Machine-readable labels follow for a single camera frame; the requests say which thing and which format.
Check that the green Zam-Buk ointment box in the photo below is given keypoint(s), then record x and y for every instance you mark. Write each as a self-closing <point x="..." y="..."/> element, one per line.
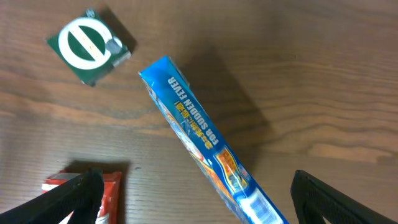
<point x="89" y="47"/>

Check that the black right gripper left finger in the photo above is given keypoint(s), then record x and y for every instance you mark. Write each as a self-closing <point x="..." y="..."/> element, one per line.
<point x="80" y="198"/>

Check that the blue fever patch box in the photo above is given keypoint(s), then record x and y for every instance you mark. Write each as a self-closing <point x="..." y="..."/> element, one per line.
<point x="171" y="93"/>

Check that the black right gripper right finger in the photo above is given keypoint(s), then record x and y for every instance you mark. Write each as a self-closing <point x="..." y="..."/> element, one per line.
<point x="317" y="202"/>

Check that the red medicine box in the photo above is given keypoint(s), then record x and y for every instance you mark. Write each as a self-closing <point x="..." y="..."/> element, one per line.
<point x="108" y="212"/>

